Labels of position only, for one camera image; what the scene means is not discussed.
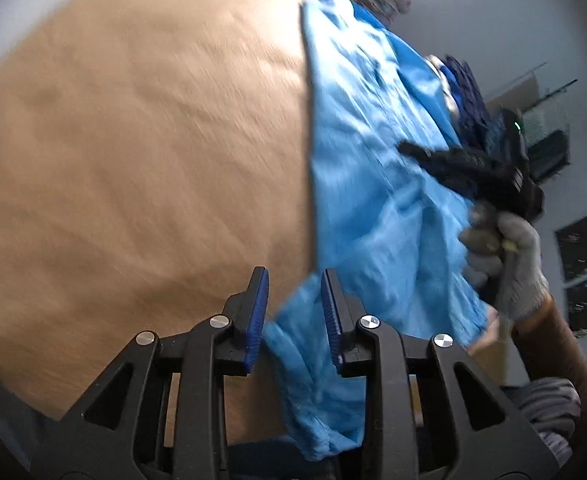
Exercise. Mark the person's grey striped clothing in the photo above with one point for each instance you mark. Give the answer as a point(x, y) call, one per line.
point(548, 405)

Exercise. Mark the person's right forearm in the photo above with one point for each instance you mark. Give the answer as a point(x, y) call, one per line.
point(563, 355)

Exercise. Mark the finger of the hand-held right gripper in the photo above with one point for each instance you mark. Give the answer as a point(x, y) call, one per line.
point(456, 177)
point(438, 156)

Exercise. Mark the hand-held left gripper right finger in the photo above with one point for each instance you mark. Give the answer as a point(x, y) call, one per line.
point(331, 310)

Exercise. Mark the person's right hand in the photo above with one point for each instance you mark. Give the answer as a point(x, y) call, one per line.
point(521, 265)

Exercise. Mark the light blue jacket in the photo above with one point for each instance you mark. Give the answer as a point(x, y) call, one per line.
point(373, 160)

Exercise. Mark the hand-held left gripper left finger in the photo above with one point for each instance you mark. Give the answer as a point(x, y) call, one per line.
point(258, 310)

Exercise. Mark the pile of dark clothes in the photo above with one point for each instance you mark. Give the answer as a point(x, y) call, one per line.
point(468, 100)

